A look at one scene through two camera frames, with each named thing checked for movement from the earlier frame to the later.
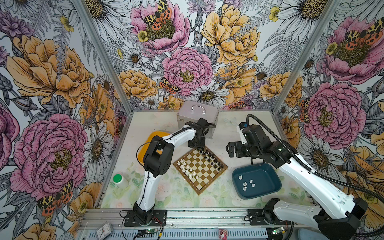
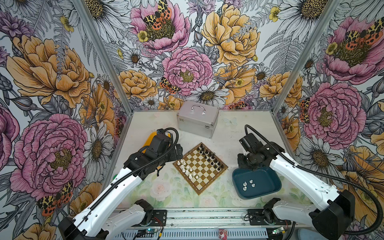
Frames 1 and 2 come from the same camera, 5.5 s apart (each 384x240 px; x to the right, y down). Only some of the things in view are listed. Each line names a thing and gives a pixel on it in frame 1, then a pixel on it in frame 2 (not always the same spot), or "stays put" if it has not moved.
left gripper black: (202, 144) to (173, 157)
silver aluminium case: (193, 111) stays put
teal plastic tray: (255, 180) stays put
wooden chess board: (199, 166) stays put
